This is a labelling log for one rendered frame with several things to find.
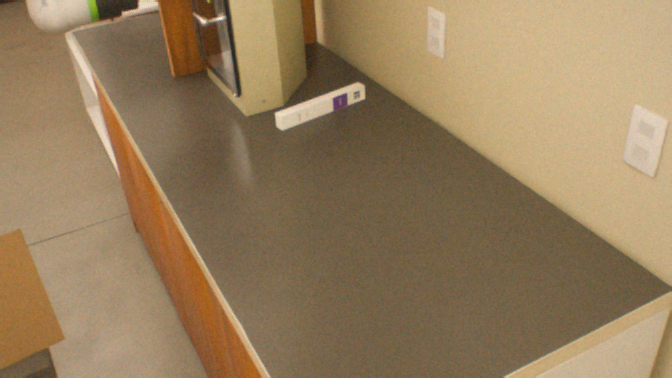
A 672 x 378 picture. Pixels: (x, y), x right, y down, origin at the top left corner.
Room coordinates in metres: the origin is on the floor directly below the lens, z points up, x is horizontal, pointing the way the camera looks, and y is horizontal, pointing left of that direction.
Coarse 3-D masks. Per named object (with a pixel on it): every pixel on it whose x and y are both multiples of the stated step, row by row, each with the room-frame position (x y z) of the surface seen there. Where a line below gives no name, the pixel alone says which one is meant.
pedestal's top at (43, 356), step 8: (40, 352) 0.80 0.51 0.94; (48, 352) 0.80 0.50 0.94; (24, 360) 0.79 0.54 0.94; (32, 360) 0.78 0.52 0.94; (40, 360) 0.78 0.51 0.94; (48, 360) 0.78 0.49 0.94; (8, 368) 0.77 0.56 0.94; (16, 368) 0.77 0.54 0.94; (24, 368) 0.77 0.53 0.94; (32, 368) 0.77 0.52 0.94; (40, 368) 0.77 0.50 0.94; (48, 368) 0.77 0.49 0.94; (0, 376) 0.75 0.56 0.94; (8, 376) 0.75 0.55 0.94; (16, 376) 0.75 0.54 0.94; (24, 376) 0.75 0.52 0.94; (32, 376) 0.76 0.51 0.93; (40, 376) 0.76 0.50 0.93; (48, 376) 0.77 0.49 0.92; (56, 376) 0.77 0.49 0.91
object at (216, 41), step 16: (224, 0) 1.61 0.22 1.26; (208, 16) 1.76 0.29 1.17; (224, 16) 1.62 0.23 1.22; (208, 32) 1.78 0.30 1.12; (224, 32) 1.64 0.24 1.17; (208, 48) 1.81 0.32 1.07; (224, 48) 1.66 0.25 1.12; (208, 64) 1.83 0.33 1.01; (224, 64) 1.68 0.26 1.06; (224, 80) 1.71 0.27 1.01; (240, 96) 1.62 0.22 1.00
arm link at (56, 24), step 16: (32, 0) 1.45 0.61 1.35; (48, 0) 1.44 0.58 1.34; (64, 0) 1.46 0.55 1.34; (80, 0) 1.47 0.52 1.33; (32, 16) 1.44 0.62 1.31; (48, 16) 1.43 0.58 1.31; (64, 16) 1.44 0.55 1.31; (80, 16) 1.46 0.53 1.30; (96, 16) 1.48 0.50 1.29; (48, 32) 1.45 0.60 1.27; (64, 32) 1.46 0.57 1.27
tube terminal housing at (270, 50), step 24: (240, 0) 1.62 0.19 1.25; (264, 0) 1.65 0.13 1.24; (288, 0) 1.76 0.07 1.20; (240, 24) 1.62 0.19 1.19; (264, 24) 1.65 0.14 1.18; (288, 24) 1.74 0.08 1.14; (240, 48) 1.62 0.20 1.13; (264, 48) 1.64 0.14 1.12; (288, 48) 1.73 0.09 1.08; (240, 72) 1.61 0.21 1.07; (264, 72) 1.64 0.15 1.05; (288, 72) 1.71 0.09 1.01; (264, 96) 1.64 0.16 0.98; (288, 96) 1.70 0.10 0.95
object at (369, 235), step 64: (128, 64) 2.04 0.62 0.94; (320, 64) 1.93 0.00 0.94; (128, 128) 1.60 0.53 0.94; (192, 128) 1.57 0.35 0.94; (256, 128) 1.54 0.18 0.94; (320, 128) 1.52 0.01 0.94; (384, 128) 1.49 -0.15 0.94; (192, 192) 1.26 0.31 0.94; (256, 192) 1.24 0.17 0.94; (320, 192) 1.23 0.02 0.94; (384, 192) 1.21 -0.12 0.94; (448, 192) 1.19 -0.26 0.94; (512, 192) 1.17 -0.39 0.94; (256, 256) 1.02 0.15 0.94; (320, 256) 1.00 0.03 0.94; (384, 256) 0.99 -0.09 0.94; (448, 256) 0.98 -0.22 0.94; (512, 256) 0.96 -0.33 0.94; (576, 256) 0.95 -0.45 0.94; (256, 320) 0.84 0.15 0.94; (320, 320) 0.83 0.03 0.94; (384, 320) 0.82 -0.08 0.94; (448, 320) 0.81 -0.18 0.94; (512, 320) 0.80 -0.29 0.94; (576, 320) 0.79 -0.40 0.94; (640, 320) 0.81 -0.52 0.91
